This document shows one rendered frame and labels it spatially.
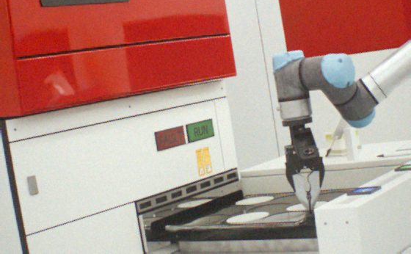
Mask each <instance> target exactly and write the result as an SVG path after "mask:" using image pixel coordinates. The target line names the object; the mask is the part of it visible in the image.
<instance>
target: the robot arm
mask: <svg viewBox="0 0 411 254"><path fill-rule="evenodd" d="M272 65H273V75H274V81H275V87H276V91H277V99H278V102H279V105H280V106H279V107H277V108H276V109H277V111H280V117H281V119H282V120H283V121H282V123H283V127H289V131H290V136H291V144H290V145H287V146H284V151H285V159H286V162H285V163H284V164H285V175H286V178H287V180H288V182H289V183H290V185H291V188H292V189H293V191H294V192H295V194H296V195H297V197H298V198H299V201H300V203H301V204H302V205H303V206H304V207H305V208H306V209H307V210H312V209H313V207H314V206H315V204H316V202H317V200H318V198H319V193H320V191H321V187H322V184H323V180H324V175H325V167H324V163H323V157H322V156H320V157H319V148H318V147H317V145H316V141H315V139H314V137H313V134H312V131H311V129H310V128H305V124H308V123H312V122H313V120H312V116H311V115H312V114H313V113H312V108H311V102H310V93H309V91H317V90H320V91H321V92H322V93H324V94H325V96H326V97H327V98H328V100H329V101H330V102H331V104H332V105H333V106H334V107H335V108H336V110H337V111H339V112H340V114H341V117H342V118H343V119H344V120H345V121H346V122H347V123H348V124H349V125H350V126H352V127H354V128H363V127H365V126H367V125H369V124H371V121H372V120H373V118H374V117H375V114H376V111H375V108H374V107H376V106H377V105H378V104H379V103H381V102H382V101H383V100H385V99H386V98H387V97H389V96H390V95H391V94H392V93H394V92H395V91H396V90H397V89H399V88H400V87H401V86H403V85H404V84H406V83H407V81H409V80H411V39H410V40H408V41H407V42H406V43H405V44H404V45H402V47H400V48H397V50H396V51H394V52H393V53H392V54H391V55H389V56H388V57H387V58H386V59H384V60H383V61H381V63H379V64H378V65H376V66H375V67H374V68H373V69H371V70H370V71H369V72H367V73H366V74H365V75H364V76H363V77H362V78H360V79H358V80H357V81H355V69H354V65H353V61H352V58H351V57H350V56H349V55H347V54H327V55H325V56H320V57H312V58H307V57H304V54H303V52H302V51H291V52H287V53H285V52H282V53H277V54H275V55H274V56H273V57H272ZM306 168H309V169H310V170H312V172H311V173H310V174H309V175H308V176H307V178H308V182H309V184H310V202H309V201H308V199H307V192H306V191H305V188H304V185H305V179H304V176H302V175H300V174H298V173H300V171H301V170H302V169H306ZM296 170H297V171H296Z"/></svg>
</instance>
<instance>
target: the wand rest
mask: <svg viewBox="0 0 411 254"><path fill-rule="evenodd" d="M347 125H348V123H347V122H346V121H345V120H344V119H343V118H342V117H341V118H340V120H339V121H338V124H337V126H336V127H335V130H334V132H333V134H332V136H331V137H332V138H333V139H336V140H340V139H341V138H342V136H343V133H344V138H345V143H346V152H347V155H346V156H347V161H348V162H350V161H355V160H357V159H359V156H358V152H357V142H356V133H355V128H354V127H348V128H346V127H347Z"/></svg>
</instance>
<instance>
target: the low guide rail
mask: <svg viewBox="0 0 411 254"><path fill-rule="evenodd" d="M179 245H180V249H181V253H277V252H295V251H316V250H319V246H318V237H317V236H305V237H280V238H256V239H197V240H183V241H179Z"/></svg>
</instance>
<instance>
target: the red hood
mask: <svg viewBox="0 0 411 254"><path fill-rule="evenodd" d="M234 76H237V72H236V63H235V58H234V53H233V44H232V40H231V35H230V27H229V21H228V13H227V8H226V3H225V0H0V118H1V117H15V116H20V115H27V114H31V113H35V112H46V111H50V110H54V109H61V108H65V107H69V106H76V105H80V104H88V103H92V102H96V101H103V100H107V99H111V98H119V97H123V96H127V95H134V94H138V93H143V92H150V91H154V90H162V89H167V88H171V87H177V86H182V85H187V84H194V83H202V82H207V81H214V80H218V79H226V78H230V77H234Z"/></svg>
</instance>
